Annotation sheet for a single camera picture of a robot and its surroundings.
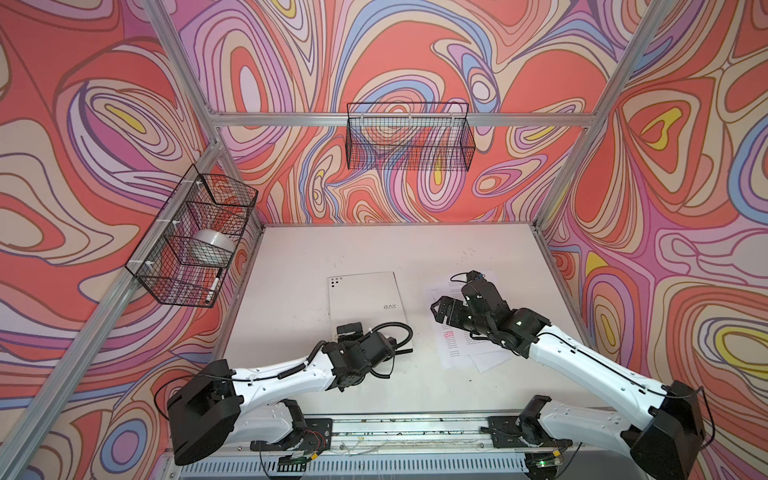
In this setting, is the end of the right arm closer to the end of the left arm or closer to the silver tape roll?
the end of the left arm

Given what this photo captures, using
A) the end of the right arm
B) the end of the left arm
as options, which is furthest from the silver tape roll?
the end of the right arm

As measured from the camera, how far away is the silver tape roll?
28.3 inches
